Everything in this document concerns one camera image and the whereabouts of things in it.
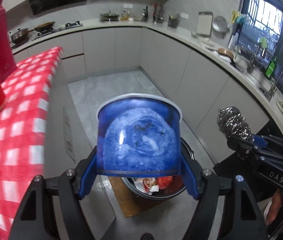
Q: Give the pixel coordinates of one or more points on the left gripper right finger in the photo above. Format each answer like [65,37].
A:
[241,218]

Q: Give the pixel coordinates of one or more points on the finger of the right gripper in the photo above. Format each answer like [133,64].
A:
[239,143]
[267,142]

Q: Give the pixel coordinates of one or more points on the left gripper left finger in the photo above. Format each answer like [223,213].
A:
[36,219]

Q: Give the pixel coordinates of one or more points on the steel wool scrubber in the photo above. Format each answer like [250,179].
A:
[232,123]

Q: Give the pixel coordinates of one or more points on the orange plastic bag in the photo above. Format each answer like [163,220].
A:
[163,182]

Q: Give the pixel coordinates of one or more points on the kitchen faucet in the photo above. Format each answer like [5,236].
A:
[253,62]

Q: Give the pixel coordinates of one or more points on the person right hand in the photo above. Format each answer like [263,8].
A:
[277,203]

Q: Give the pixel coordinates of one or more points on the plate with food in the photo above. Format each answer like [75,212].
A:
[280,105]

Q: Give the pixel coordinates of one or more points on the steel sink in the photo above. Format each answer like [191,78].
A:
[254,81]

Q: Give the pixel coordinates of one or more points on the green dish soap bottle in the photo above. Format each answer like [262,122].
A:
[271,68]

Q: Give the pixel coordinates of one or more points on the red checkered tablecloth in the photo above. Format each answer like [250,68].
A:
[23,129]

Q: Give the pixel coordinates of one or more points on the black plastic bucket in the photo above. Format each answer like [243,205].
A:
[174,189]

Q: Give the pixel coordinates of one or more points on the brown pot in sink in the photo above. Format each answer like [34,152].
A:
[226,52]

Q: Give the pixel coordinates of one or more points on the snack wrapper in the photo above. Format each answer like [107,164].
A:
[146,185]

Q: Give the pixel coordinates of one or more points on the round metal strainer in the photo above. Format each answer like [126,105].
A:
[220,24]

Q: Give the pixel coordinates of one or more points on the white cutting board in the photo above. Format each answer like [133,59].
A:
[204,24]

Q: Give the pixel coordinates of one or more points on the utensil holder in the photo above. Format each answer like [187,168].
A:
[173,21]

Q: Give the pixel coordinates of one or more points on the pot with lid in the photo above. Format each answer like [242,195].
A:
[20,35]

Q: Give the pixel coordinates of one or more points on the steel pan on counter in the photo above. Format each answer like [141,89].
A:
[109,17]

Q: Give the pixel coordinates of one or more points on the black wok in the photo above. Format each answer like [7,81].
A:
[44,27]

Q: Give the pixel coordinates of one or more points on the gas stove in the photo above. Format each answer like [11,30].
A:
[66,26]

